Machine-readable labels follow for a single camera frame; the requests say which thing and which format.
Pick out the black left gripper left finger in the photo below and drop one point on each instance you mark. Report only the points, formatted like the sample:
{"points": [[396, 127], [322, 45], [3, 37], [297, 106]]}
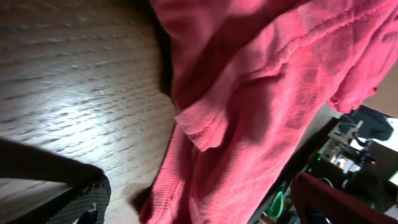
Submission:
{"points": [[85, 202]]}

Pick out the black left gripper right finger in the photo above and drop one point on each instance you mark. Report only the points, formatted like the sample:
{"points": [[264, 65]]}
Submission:
{"points": [[312, 196]]}

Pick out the orange red t-shirt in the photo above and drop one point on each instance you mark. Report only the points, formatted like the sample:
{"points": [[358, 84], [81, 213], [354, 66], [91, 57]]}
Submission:
{"points": [[249, 77]]}

